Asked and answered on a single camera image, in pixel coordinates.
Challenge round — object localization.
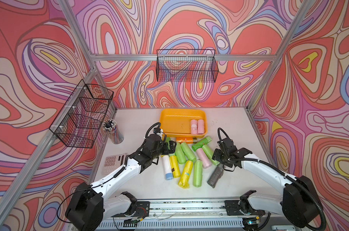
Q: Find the green yellow trash bag roll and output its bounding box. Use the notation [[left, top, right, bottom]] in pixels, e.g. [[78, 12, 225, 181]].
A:
[[165, 137, 181, 179]]

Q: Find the black wire basket left wall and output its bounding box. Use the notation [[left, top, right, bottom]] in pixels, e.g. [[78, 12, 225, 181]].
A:
[[49, 80, 114, 148]]

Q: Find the green roll with label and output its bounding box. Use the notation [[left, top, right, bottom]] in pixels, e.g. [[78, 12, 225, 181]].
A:
[[192, 136, 212, 152]]

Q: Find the light green roll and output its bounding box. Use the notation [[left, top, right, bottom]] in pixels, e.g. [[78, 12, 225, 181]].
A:
[[202, 144, 219, 166], [180, 142, 197, 162], [193, 160, 203, 187], [175, 142, 187, 164]]

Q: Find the cup of pens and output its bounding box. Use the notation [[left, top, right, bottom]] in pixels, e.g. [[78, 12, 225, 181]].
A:
[[103, 119, 124, 144]]

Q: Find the pink trash bag roll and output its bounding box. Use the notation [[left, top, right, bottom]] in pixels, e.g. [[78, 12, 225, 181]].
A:
[[196, 148, 212, 169], [197, 119, 205, 134], [190, 119, 198, 134]]

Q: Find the grey trash bag roll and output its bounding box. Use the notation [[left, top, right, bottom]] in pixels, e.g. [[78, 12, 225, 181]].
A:
[[207, 165, 224, 188]]

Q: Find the yellow trash bag roll lower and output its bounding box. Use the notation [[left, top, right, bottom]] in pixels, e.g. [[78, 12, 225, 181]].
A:
[[178, 160, 193, 189]]

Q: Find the pink calculator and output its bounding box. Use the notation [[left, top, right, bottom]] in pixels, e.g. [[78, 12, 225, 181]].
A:
[[101, 153, 127, 176]]

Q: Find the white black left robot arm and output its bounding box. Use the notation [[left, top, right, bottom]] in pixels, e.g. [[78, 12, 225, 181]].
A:
[[65, 134, 176, 231]]

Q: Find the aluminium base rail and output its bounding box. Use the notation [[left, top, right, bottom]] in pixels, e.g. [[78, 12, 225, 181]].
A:
[[67, 197, 302, 223]]

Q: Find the black wire basket back wall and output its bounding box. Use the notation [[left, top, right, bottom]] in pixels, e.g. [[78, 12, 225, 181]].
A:
[[156, 48, 219, 83]]

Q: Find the orange plastic storage box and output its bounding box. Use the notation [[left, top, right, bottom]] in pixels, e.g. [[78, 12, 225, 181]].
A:
[[160, 108, 208, 138]]

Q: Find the white blue trash bag roll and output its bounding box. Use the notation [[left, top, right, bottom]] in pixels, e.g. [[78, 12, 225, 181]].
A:
[[162, 155, 174, 181]]

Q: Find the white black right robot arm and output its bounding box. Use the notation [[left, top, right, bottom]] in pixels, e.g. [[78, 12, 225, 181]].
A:
[[212, 136, 327, 231]]

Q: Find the black wire basket wall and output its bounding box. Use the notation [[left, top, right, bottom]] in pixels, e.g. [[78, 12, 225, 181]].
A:
[[156, 48, 219, 83], [49, 80, 114, 148]]

